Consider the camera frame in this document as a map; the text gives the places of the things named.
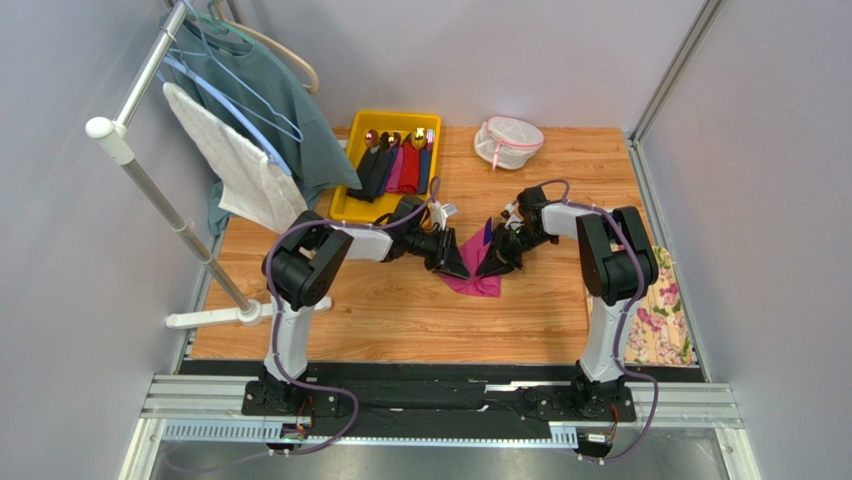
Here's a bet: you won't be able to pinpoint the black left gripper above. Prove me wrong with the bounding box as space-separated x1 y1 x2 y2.
406 227 472 282

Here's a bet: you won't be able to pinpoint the pink paper napkin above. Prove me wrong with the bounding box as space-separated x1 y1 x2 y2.
439 228 501 297

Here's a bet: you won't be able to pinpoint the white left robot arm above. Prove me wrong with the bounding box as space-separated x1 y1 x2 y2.
259 195 470 403

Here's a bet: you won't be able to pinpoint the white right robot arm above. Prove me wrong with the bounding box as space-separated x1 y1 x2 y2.
476 185 659 385

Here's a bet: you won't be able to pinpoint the red rolled napkin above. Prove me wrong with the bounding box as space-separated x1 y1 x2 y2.
398 133 422 195

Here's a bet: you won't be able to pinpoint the pink rolled napkin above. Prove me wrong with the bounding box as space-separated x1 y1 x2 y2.
384 133 404 193

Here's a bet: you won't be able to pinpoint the blue rolled napkin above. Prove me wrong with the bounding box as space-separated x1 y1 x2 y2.
417 129 436 195

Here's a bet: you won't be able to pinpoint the black rolled napkin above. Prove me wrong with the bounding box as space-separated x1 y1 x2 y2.
346 130 395 203

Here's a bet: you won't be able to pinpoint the white mesh laundry bag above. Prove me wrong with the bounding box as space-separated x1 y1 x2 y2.
473 115 544 170

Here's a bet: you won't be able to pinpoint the yellow plastic bin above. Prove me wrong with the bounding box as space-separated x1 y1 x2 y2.
328 110 442 223

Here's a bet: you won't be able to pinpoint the floral tray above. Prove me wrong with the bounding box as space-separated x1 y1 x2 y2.
626 246 697 367

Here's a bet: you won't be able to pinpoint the white towel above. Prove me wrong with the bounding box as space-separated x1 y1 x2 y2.
163 82 308 234

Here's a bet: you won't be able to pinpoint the beige hanger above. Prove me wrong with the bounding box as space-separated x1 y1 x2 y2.
208 0 320 95

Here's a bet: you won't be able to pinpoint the teal shirt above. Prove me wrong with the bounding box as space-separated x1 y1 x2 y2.
163 20 361 233

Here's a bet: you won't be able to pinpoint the blue hanger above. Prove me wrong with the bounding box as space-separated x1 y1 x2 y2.
158 17 304 176

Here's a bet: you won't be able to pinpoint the silver clothes rack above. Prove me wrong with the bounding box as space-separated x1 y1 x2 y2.
85 0 333 331

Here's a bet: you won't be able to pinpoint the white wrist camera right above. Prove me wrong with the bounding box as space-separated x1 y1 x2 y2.
500 200 524 230

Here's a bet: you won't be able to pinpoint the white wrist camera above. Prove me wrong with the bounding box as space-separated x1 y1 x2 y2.
428 201 458 230
500 200 524 230

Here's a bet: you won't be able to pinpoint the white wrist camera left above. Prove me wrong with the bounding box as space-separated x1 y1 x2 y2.
428 201 458 230

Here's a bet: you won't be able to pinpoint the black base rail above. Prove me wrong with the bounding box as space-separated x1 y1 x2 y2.
241 362 637 440

